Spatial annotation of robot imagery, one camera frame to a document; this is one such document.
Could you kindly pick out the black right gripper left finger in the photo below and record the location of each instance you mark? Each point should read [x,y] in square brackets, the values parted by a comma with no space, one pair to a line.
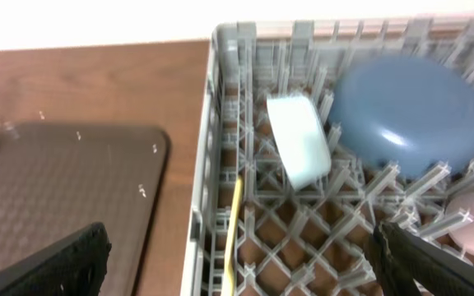
[74,265]

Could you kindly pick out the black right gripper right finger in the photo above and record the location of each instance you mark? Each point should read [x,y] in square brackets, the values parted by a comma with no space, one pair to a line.
[401,261]

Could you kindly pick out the dark blue plate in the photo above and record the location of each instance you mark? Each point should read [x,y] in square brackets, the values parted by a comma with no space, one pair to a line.
[411,111]

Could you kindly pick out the yellow plastic spoon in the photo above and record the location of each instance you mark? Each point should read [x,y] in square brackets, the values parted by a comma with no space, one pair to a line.
[228,279]

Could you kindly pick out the light blue rice bowl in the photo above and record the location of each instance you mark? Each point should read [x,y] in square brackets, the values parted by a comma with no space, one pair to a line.
[300,139]

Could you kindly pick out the grey dishwasher rack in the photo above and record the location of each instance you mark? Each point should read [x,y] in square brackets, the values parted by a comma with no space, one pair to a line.
[308,242]

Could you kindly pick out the brown serving tray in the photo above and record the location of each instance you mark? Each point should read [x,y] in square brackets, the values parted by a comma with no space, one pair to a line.
[57,178]

